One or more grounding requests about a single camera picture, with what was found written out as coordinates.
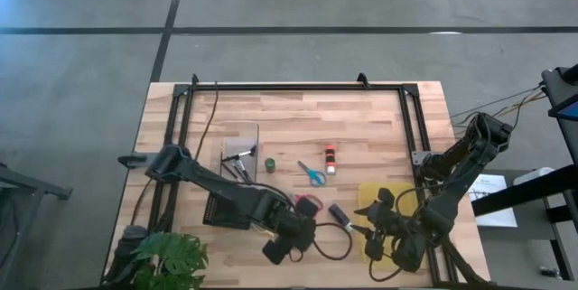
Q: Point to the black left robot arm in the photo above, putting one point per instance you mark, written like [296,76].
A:
[217,186]

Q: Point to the large round-head paintbrush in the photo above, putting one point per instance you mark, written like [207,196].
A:
[241,153]

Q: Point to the grey side table leg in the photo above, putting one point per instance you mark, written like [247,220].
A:
[27,186]

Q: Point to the black desk beam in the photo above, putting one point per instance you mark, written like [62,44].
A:
[519,190]

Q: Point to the green leafy plant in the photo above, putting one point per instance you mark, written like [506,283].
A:
[167,254]

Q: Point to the white desk object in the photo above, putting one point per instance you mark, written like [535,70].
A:
[533,174]

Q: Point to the black plastic slotted basket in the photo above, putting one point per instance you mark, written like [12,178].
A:
[217,215]

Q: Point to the translucent yellow plastic bin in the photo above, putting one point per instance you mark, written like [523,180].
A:
[368,195]

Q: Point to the long thin black paintbrush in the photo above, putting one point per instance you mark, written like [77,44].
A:
[229,167]

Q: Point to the green acrylic paint bottle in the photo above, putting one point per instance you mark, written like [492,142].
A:
[270,165]

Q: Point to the black aluminium table frame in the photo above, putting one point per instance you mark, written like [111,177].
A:
[293,87]

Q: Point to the dark blue acrylic paint bottle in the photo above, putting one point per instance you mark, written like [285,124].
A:
[338,215]

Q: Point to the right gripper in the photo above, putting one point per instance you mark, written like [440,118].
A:
[388,224]

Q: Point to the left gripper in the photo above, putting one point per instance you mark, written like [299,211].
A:
[289,236]

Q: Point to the clear plastic bin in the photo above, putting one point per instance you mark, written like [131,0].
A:
[239,136]

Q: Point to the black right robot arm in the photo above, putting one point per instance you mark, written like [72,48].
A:
[460,163]

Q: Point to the white paper sheet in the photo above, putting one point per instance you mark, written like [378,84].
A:
[492,199]

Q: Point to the orange acrylic paint bottle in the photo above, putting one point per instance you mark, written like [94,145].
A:
[330,159]

